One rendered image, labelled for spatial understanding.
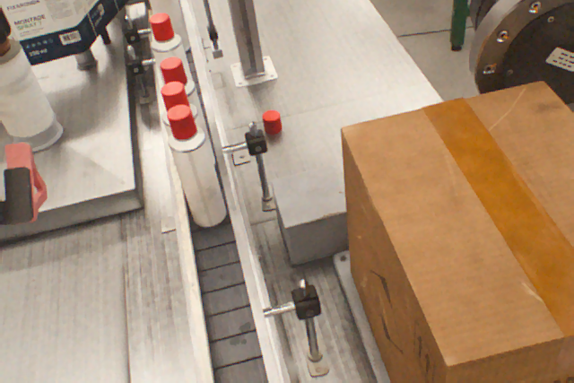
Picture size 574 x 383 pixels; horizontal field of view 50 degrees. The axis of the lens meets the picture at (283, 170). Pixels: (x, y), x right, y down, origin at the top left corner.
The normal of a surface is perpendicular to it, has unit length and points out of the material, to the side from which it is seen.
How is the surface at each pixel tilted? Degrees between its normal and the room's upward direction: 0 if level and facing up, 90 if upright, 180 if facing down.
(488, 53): 90
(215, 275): 0
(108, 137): 0
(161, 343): 0
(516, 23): 90
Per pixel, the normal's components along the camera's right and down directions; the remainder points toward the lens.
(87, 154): -0.12, -0.72
